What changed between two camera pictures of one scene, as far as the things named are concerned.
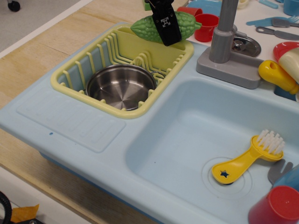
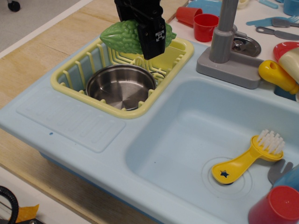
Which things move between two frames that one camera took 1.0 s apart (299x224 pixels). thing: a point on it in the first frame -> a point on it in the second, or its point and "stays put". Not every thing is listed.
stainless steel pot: x=125 y=87 stays put
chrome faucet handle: x=244 y=45 stays put
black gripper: x=166 y=24 -> x=152 y=28
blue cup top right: x=291 y=7 stays put
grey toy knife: x=281 y=34 stays put
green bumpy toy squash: x=146 y=26 -> x=124 y=36
